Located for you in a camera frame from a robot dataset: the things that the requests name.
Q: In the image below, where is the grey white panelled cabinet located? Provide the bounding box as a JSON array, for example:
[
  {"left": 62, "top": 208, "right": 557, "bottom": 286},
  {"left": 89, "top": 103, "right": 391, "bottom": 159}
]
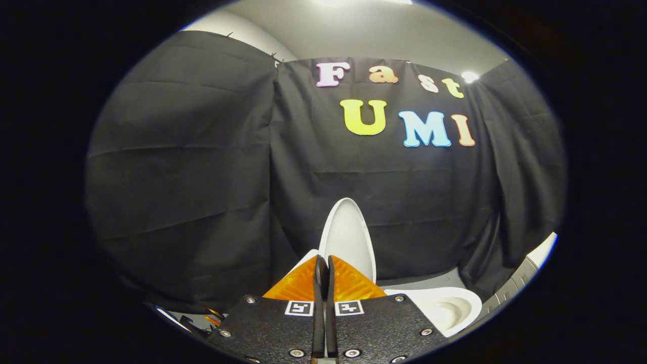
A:
[{"left": 478, "top": 232, "right": 559, "bottom": 322}]

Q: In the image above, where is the large ceiling light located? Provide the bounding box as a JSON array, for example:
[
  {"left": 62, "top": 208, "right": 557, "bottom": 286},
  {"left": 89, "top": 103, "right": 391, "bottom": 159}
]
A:
[{"left": 311, "top": 0, "right": 412, "bottom": 7}]

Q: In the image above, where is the black backdrop cloth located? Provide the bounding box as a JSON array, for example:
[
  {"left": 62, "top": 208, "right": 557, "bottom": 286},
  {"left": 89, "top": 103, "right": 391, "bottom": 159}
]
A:
[{"left": 85, "top": 30, "right": 567, "bottom": 314}]

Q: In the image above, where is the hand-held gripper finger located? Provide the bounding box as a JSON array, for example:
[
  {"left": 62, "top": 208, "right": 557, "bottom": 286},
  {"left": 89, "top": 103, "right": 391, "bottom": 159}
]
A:
[
  {"left": 326, "top": 255, "right": 448, "bottom": 364},
  {"left": 205, "top": 255, "right": 324, "bottom": 364}
]

